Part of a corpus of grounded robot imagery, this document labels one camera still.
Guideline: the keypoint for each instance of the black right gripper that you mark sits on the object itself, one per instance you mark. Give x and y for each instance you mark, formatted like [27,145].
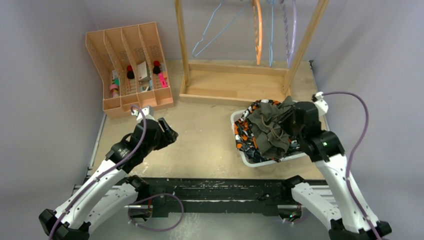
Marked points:
[283,121]

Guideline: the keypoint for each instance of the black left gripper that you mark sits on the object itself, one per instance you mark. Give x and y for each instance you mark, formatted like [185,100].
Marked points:
[168,135]

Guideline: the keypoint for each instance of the dark olive green shorts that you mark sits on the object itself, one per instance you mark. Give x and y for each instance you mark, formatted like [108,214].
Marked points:
[273,143]

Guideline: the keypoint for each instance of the orange camouflage shorts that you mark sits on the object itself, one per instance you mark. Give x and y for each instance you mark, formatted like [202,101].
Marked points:
[243,136]

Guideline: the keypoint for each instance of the light blue hanger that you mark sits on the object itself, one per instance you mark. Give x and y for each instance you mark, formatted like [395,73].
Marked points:
[217,24]

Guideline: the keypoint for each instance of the orange hanger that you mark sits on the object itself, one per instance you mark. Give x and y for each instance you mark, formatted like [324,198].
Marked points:
[258,29]

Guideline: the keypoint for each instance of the purple hanger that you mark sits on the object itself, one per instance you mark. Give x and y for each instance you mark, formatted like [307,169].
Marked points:
[290,33]

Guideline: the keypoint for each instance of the grey leaf pattern shorts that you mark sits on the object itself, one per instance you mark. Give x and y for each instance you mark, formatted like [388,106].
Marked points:
[253,156]

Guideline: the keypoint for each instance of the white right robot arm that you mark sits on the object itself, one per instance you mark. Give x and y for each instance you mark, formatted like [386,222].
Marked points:
[350,218]

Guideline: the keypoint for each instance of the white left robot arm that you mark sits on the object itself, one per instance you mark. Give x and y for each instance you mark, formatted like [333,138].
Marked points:
[109,188]

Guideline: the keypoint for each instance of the pink marker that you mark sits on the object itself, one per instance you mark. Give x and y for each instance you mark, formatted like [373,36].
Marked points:
[163,80]

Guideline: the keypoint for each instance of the pink tape roll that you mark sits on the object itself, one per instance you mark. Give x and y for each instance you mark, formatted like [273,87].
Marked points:
[114,89]

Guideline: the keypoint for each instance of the white box in organizer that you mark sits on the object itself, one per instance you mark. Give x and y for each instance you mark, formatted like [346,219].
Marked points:
[143,72]

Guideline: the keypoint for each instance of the red black item right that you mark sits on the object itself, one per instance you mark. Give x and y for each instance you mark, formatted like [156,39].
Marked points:
[156,67]

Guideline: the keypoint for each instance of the red black item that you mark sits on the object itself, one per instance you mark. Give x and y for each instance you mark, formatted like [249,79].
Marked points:
[156,67]
[130,73]

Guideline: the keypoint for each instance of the red black item left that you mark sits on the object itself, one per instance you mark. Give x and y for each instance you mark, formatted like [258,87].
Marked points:
[130,73]

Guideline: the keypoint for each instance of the white plastic laundry basket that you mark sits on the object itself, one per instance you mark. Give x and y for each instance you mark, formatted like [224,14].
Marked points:
[258,137]

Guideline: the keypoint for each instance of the orange plastic file organizer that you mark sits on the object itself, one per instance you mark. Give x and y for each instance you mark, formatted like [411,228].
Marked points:
[131,64]

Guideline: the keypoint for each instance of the wooden clothes rack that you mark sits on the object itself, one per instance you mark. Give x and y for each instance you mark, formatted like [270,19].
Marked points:
[239,85]

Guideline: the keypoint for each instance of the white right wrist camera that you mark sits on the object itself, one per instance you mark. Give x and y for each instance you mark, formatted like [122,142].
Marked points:
[320,103]

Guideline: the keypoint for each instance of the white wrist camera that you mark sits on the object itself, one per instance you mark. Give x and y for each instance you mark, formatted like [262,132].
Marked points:
[320,103]
[142,113]

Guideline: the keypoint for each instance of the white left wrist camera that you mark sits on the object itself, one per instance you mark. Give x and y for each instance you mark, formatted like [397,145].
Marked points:
[142,113]

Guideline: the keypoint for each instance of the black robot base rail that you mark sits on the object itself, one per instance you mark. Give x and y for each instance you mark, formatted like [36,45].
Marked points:
[215,195]

